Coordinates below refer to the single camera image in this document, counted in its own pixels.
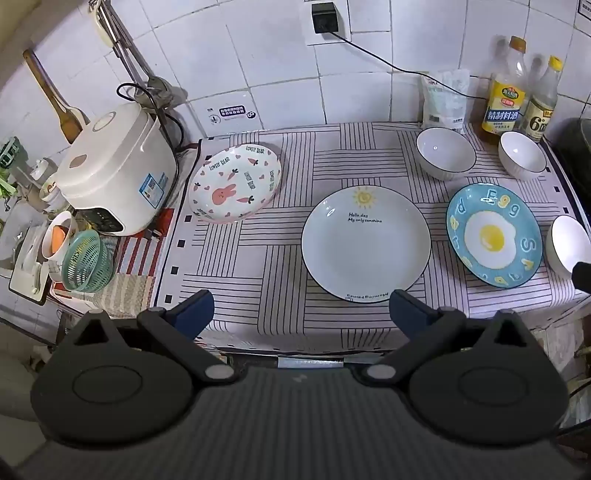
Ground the white ribbed bowl dark rim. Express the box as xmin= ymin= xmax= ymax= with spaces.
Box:
xmin=498 ymin=131 xmax=548 ymax=181

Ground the line patterned tablecloth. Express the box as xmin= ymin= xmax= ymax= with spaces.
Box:
xmin=157 ymin=121 xmax=591 ymax=337

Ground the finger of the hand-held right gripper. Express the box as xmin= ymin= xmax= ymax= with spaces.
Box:
xmin=571 ymin=261 xmax=591 ymax=292

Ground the green plastic holder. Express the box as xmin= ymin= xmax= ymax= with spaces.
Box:
xmin=0 ymin=137 xmax=24 ymax=171

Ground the beige woven mat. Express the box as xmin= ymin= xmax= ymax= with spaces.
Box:
xmin=83 ymin=274 xmax=157 ymax=319

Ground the black wok with lid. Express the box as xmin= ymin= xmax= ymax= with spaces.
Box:
xmin=551 ymin=117 xmax=591 ymax=195

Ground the black rice cooker cable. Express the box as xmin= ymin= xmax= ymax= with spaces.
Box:
xmin=115 ymin=82 xmax=199 ymax=153

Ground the white bowl with carrot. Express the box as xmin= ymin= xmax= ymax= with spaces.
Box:
xmin=41 ymin=211 xmax=78 ymax=259

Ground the large white bowl dark rim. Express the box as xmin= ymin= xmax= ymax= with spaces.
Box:
xmin=416 ymin=127 xmax=477 ymax=182

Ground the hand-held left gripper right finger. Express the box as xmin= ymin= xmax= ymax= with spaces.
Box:
xmin=360 ymin=290 xmax=532 ymax=387

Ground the yellow label oil bottle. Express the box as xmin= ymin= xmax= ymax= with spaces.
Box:
xmin=480 ymin=36 xmax=528 ymax=141

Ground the wall sticker label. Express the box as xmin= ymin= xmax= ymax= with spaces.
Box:
xmin=205 ymin=102 xmax=257 ymax=125

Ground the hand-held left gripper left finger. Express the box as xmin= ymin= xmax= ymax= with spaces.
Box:
xmin=65 ymin=290 xmax=240 ymax=387

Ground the white wall outlet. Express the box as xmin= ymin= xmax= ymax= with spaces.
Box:
xmin=300 ymin=0 xmax=352 ymax=47

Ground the cream rice cooker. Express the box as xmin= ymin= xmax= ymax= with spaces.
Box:
xmin=54 ymin=102 xmax=180 ymax=237

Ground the black adapter cable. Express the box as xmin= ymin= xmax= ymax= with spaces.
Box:
xmin=332 ymin=30 xmax=490 ymax=100

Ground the rabbit and carrot print plate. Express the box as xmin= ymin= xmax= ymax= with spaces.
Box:
xmin=187 ymin=142 xmax=283 ymax=224

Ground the green plastic basket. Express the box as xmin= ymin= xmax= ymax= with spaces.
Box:
xmin=62 ymin=229 xmax=115 ymax=292

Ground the white plate with sun print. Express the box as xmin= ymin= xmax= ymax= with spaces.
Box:
xmin=301 ymin=185 xmax=432 ymax=304

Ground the blue plate with egg print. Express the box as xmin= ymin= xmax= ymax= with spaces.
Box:
xmin=445 ymin=183 xmax=544 ymax=289

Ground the white dish tray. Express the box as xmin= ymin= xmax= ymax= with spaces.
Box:
xmin=8 ymin=222 xmax=51 ymax=306

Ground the red striped cloth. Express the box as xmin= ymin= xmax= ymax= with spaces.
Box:
xmin=115 ymin=208 xmax=176 ymax=278

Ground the clear vinegar bottle yellow cap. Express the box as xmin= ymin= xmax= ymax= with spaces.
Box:
xmin=519 ymin=55 xmax=564 ymax=143

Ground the wooden spatula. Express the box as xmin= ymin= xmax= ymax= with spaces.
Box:
xmin=22 ymin=48 xmax=86 ymax=144

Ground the white plastic bag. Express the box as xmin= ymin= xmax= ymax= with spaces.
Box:
xmin=420 ymin=69 xmax=472 ymax=134

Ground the black power adapter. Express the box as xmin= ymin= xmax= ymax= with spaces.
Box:
xmin=311 ymin=2 xmax=340 ymax=34

